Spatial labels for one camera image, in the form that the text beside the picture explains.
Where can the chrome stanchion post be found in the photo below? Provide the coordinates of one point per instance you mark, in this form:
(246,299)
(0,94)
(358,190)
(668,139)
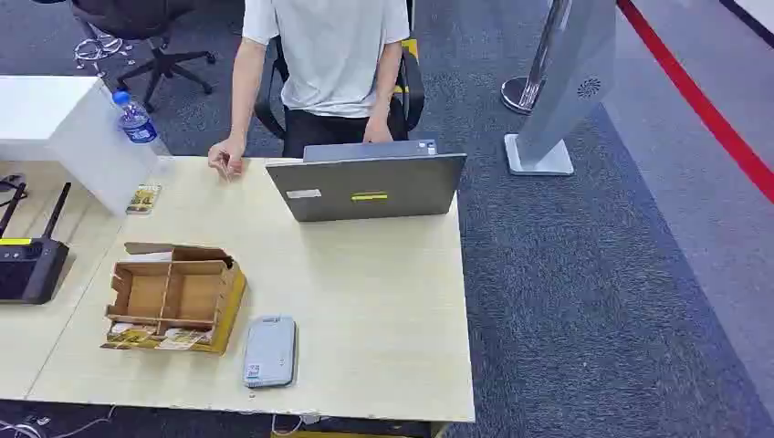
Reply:
(532,78)

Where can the white cabinet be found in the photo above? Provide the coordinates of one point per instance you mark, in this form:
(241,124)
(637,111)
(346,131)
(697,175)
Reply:
(66,130)

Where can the wooden card box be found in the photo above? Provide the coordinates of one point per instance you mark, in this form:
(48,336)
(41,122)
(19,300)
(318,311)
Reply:
(175,296)

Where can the clear water bottle blue cap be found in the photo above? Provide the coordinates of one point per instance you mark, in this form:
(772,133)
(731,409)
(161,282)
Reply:
(135,121)

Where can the grey standing kiosk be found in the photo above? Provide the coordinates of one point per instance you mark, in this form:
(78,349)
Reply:
(559,90)

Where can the person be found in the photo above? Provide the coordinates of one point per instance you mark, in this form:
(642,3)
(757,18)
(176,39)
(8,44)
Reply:
(329,60)

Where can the grey flat device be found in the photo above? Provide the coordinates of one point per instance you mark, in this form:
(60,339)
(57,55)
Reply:
(269,352)

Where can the black router with antennas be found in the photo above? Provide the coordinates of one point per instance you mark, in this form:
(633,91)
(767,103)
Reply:
(27,266)

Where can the black office chair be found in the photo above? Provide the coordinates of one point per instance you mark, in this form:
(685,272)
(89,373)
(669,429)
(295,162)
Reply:
(151,36)

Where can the card with printed picture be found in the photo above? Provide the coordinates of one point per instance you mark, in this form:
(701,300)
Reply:
(154,338)
(144,199)

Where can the grey laptop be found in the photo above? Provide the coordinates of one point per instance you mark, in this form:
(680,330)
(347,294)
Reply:
(369,184)

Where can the red floor tape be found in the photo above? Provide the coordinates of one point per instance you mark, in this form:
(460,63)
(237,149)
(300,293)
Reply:
(695,96)

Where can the black chair with yellow band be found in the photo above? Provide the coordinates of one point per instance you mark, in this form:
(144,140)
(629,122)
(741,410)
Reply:
(411,84)

